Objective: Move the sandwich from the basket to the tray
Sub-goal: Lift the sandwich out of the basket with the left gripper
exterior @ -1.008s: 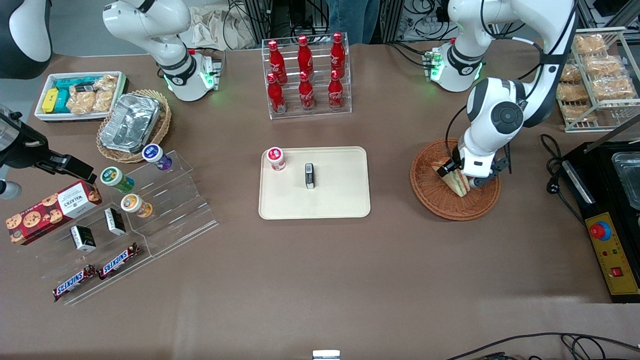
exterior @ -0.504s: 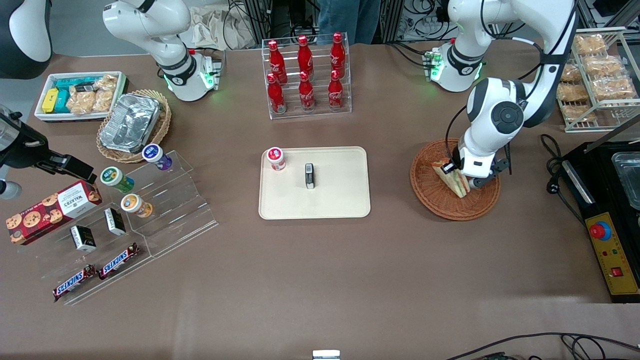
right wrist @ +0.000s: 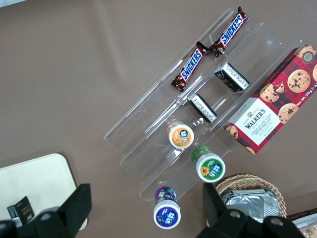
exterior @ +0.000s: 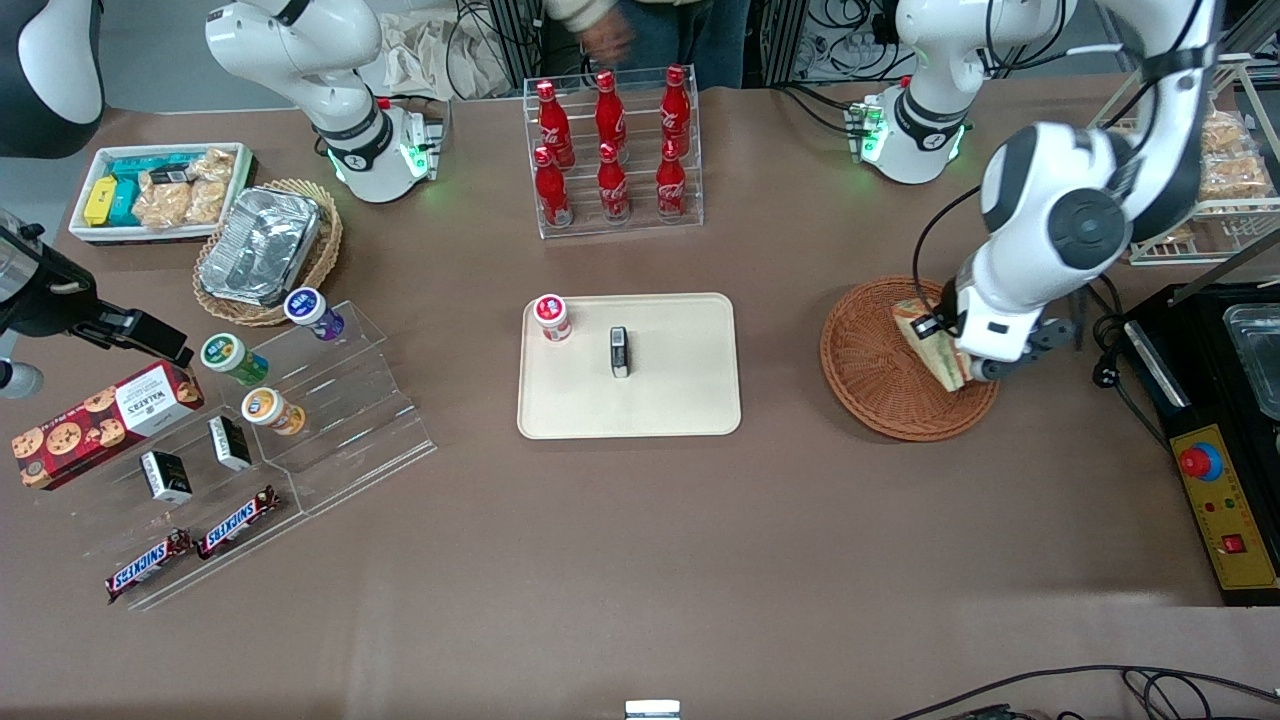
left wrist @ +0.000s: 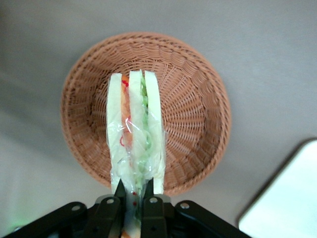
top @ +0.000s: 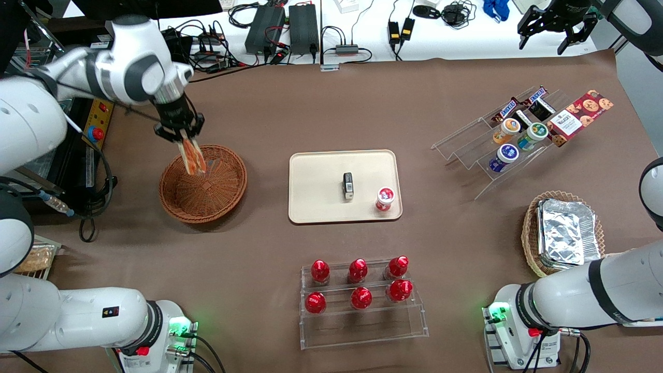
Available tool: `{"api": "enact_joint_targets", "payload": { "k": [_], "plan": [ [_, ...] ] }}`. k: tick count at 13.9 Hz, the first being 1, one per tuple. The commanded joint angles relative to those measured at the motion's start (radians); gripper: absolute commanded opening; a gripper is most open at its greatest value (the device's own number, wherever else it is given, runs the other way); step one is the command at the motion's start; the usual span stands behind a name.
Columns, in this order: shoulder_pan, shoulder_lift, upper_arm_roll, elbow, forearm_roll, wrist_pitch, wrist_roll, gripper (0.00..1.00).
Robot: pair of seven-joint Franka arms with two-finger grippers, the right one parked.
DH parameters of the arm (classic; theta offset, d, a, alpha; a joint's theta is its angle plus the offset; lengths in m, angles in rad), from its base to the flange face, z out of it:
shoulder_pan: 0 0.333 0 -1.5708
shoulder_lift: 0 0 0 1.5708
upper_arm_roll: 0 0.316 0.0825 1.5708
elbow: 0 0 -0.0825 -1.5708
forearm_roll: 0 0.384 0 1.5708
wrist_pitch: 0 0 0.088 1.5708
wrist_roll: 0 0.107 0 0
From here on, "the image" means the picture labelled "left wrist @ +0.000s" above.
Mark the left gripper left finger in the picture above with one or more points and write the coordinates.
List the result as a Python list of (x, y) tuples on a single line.
[(109, 218)]

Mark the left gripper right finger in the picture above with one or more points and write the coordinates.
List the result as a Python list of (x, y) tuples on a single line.
[(154, 218)]

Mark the triangle sandwich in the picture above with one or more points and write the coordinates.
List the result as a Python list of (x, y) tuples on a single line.
[(135, 124)]

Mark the round brown wicker basket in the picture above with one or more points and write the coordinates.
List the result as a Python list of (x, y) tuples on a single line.
[(193, 111)]

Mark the cream plastic tray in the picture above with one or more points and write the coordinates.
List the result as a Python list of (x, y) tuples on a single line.
[(284, 198)]

